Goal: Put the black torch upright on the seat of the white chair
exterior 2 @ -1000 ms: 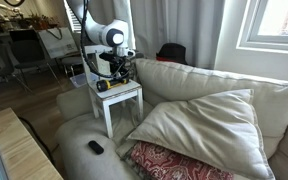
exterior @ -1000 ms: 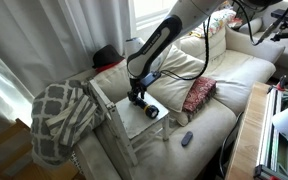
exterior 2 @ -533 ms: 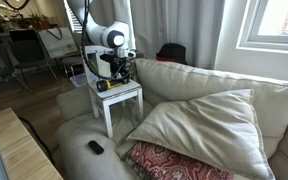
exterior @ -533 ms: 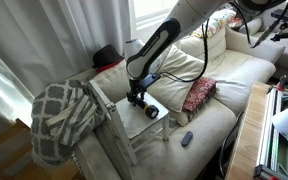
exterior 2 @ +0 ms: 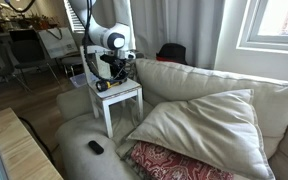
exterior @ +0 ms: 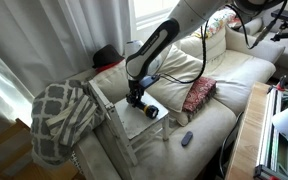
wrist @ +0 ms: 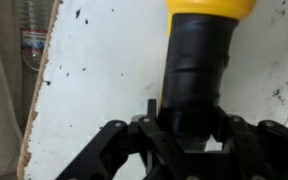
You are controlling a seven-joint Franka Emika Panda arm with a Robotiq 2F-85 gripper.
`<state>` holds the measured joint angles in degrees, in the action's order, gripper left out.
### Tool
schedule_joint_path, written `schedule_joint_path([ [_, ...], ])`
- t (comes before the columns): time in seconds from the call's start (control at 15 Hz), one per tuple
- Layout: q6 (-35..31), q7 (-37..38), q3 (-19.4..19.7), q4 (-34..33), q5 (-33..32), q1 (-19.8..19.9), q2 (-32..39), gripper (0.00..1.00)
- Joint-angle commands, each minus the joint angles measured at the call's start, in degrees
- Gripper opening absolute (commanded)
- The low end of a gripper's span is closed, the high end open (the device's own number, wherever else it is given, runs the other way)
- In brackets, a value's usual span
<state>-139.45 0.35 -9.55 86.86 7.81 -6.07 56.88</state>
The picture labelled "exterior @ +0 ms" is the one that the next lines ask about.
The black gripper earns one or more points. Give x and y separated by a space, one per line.
135 87

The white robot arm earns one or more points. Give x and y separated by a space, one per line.
157 43

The white wooden chair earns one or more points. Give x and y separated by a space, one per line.
134 120

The large cream pillow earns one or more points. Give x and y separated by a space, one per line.
177 76

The black hat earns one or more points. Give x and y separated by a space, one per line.
106 55

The grey white striped cloth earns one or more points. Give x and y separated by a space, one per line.
74 116

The black remote control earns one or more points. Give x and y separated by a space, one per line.
186 138

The red patterned cushion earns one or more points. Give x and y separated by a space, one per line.
199 93

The grey white patterned blanket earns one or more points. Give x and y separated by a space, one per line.
47 110

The white framed window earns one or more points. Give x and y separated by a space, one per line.
150 11

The cream fabric sofa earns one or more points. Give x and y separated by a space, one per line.
237 80

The white curtain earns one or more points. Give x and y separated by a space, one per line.
44 40

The floral patterned cushion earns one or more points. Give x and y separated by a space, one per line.
219 20

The light wooden table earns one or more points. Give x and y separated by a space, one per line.
247 133

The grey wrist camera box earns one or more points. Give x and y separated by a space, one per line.
149 81

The aluminium frame device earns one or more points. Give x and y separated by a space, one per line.
277 156

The black camera on stand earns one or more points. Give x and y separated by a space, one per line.
287 16

